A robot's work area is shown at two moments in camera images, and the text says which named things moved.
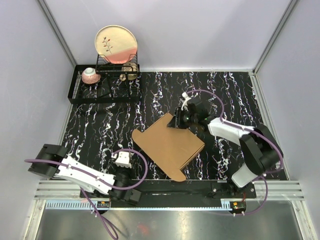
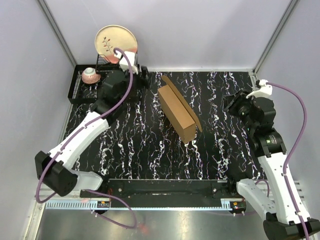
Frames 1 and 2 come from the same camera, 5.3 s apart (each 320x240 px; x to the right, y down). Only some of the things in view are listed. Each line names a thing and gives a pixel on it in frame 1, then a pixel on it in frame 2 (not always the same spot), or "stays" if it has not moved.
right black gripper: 176,122 → 232,102
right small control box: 238,206 stays
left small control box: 103,204 stays
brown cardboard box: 171,147 → 178,111
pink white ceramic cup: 89,76 stays
